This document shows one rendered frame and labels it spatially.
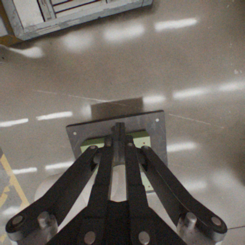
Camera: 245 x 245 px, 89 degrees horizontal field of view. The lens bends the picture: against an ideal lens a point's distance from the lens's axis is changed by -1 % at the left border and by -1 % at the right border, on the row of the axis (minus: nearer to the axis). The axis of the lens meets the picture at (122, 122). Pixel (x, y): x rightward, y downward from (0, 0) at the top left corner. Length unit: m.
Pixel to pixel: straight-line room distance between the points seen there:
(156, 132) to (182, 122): 0.41
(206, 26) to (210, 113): 0.58
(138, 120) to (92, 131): 0.24
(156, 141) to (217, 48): 0.74
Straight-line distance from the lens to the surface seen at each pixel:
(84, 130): 0.68
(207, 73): 1.10
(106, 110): 0.94
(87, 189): 0.51
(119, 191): 0.49
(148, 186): 0.78
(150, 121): 0.66
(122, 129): 0.19
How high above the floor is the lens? 0.91
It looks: 73 degrees down
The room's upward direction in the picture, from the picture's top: 175 degrees clockwise
